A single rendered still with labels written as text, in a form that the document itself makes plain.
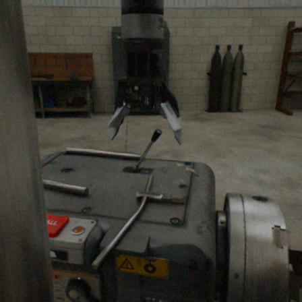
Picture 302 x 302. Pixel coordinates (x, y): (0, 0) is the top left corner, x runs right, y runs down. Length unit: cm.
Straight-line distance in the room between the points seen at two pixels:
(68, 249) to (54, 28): 695
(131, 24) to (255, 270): 56
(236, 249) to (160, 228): 19
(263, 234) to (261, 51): 728
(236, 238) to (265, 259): 7
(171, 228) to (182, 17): 686
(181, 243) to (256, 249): 20
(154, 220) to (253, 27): 729
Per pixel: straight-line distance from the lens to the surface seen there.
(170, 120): 54
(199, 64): 740
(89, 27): 727
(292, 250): 76
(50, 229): 63
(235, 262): 71
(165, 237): 60
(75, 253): 62
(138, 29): 52
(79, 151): 101
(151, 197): 70
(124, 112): 59
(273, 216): 76
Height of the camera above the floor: 162
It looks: 19 degrees down
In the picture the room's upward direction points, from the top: straight up
